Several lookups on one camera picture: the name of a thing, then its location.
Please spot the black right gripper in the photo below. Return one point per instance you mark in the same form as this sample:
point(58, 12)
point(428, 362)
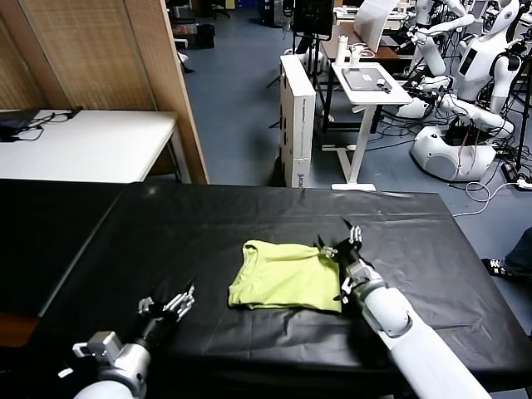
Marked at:
point(348, 252)

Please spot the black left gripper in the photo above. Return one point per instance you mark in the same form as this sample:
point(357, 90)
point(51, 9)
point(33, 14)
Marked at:
point(160, 322)

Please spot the yellow-green t-shirt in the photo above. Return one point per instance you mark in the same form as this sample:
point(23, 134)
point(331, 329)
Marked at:
point(287, 278)

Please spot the white grey robot right arm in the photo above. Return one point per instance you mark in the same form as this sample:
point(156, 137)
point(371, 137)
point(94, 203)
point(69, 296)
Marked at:
point(395, 316)

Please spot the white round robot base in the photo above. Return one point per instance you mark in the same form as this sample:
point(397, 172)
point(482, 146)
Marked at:
point(449, 158)

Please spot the white grey robot left arm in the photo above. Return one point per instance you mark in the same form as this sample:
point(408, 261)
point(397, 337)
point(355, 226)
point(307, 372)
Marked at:
point(124, 365)

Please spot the tall white cardboard box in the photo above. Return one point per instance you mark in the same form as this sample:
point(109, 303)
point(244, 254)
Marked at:
point(297, 120)

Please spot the black side table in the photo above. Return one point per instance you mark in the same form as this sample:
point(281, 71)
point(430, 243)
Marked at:
point(41, 232)

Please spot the white standing desk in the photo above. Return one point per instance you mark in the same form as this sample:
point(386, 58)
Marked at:
point(374, 97)

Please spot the black white sneaker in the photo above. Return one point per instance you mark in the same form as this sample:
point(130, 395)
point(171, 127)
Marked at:
point(494, 267)

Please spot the small black adapter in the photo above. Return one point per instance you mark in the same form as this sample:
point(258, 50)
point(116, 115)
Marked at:
point(384, 85)

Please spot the grey closed laptop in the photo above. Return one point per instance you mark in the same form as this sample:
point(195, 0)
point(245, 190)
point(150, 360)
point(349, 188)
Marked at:
point(363, 79)

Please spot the white rectangular table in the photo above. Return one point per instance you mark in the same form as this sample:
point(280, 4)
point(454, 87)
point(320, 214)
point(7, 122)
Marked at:
point(91, 145)

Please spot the blue jeans leg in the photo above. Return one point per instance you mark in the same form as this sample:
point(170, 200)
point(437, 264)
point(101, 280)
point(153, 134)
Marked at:
point(521, 251)

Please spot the black tripod stand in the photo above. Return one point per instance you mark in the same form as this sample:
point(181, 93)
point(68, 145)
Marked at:
point(316, 62)

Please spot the white cup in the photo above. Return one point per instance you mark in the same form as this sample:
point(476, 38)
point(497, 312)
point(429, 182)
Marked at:
point(356, 56)

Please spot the white bottle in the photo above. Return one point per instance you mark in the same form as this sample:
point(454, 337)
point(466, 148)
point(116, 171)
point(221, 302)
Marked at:
point(341, 50)

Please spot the brown wooden desk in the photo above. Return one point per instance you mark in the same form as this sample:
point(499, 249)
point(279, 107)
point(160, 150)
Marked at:
point(395, 52)

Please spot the white curved panel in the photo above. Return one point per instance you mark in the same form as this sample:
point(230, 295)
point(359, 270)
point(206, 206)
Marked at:
point(374, 23)

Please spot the white humanoid robot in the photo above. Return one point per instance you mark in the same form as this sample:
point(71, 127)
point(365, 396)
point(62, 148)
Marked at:
point(478, 66)

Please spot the black monitor screen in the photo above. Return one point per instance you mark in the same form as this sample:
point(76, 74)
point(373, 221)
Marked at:
point(312, 16)

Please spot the black flat device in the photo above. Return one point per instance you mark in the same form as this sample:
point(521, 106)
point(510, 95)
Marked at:
point(10, 124)

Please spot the black bin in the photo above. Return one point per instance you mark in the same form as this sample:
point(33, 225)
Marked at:
point(205, 36)

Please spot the wooden partition screen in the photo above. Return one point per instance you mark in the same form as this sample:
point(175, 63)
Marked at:
point(83, 54)

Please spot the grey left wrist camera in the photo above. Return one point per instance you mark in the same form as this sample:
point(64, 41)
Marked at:
point(99, 345)

